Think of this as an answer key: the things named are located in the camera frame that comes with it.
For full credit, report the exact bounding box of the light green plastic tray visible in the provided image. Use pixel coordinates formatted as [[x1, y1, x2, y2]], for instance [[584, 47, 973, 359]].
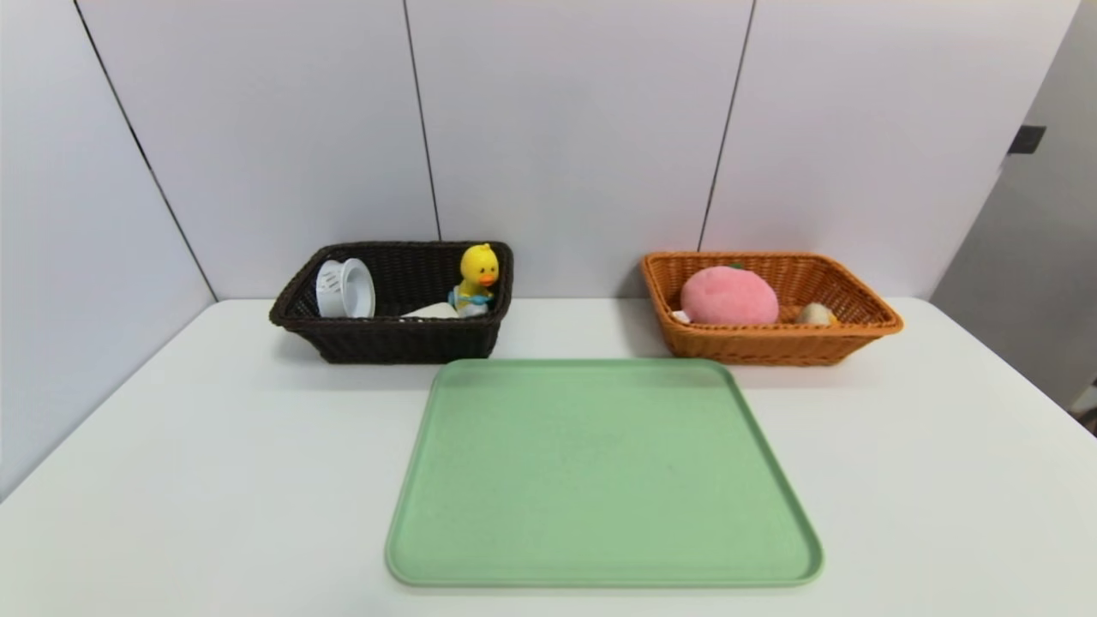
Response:
[[386, 358, 825, 589]]

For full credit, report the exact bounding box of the yellow duck scooter toy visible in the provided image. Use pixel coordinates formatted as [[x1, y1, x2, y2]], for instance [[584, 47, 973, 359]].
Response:
[[448, 243, 501, 318]]

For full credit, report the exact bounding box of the dark brown wicker basket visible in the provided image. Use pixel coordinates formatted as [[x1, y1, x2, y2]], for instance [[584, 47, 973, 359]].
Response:
[[269, 241, 515, 364]]

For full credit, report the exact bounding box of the orange wicker basket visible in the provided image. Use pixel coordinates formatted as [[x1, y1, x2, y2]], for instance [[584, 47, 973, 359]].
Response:
[[642, 251, 904, 367]]

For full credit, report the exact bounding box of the white round plastic container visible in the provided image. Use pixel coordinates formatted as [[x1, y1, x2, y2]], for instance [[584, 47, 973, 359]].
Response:
[[315, 258, 376, 319]]

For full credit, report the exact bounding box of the pink plush peach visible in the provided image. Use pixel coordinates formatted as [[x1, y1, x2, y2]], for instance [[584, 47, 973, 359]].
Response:
[[671, 263, 781, 326]]

